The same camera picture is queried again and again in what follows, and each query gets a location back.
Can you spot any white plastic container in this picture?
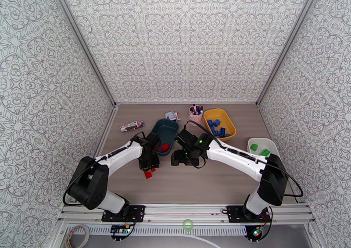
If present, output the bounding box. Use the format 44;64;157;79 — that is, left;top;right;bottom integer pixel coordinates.
247;138;281;161

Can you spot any teal plastic container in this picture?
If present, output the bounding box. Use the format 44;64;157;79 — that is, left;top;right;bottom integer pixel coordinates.
149;118;180;157

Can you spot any pink cup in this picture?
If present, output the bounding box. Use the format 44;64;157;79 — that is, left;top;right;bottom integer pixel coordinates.
188;106;204;127

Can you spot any striped snack packet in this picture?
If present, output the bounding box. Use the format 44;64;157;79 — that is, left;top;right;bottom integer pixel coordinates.
119;120;145;132

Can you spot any grey pencil sharpener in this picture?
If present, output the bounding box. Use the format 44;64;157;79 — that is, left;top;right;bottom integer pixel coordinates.
165;110;182;122

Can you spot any yellow plastic container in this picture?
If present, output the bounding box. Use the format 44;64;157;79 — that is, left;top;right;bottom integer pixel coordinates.
203;108;237;143

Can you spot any left circuit board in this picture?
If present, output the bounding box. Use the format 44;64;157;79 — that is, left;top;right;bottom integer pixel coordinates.
110;224;130;235

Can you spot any white tape roll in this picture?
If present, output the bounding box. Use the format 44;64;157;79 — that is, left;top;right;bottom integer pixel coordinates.
65;223;90;248

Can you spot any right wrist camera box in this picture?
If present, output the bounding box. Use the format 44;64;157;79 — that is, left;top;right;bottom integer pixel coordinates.
177;129;197;145

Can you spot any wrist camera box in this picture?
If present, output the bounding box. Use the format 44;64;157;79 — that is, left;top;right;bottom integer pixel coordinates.
177;129;197;145
146;131;161;150

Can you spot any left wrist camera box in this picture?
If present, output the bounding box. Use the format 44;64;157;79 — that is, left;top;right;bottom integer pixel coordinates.
146;131;161;150

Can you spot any black left camera cable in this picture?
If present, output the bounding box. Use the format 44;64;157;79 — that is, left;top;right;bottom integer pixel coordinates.
62;131;146;206

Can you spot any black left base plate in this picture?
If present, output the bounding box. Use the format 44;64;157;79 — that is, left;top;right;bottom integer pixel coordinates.
101;205;146;223

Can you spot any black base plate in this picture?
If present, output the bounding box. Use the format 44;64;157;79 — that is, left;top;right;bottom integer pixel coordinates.
227;205;272;224
101;205;146;223

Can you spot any aluminium mounting rail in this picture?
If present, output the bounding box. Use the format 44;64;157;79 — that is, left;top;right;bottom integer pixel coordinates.
57;202;315;224

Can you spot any aluminium wall base bar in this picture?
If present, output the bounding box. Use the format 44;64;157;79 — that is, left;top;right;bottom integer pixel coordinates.
115;101;260;106

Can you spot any black left base wire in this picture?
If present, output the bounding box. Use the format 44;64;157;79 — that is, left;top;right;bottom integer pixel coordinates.
120;216;137;238

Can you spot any black base wire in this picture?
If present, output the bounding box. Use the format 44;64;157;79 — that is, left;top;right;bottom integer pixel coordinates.
120;216;137;238
258;206;279;241

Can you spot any white slotted cable duct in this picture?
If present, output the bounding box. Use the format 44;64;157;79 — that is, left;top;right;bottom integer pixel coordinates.
87;226;247;235

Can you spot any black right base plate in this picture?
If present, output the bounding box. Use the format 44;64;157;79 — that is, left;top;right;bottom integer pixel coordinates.
227;205;272;224

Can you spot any white cable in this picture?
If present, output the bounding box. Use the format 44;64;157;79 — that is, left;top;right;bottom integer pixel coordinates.
153;234;220;248

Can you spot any black right base wire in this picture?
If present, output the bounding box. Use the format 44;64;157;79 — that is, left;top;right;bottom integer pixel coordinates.
258;206;279;241

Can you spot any aluminium frame post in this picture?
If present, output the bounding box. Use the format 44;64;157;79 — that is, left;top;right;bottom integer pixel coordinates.
256;0;322;106
47;0;117;107

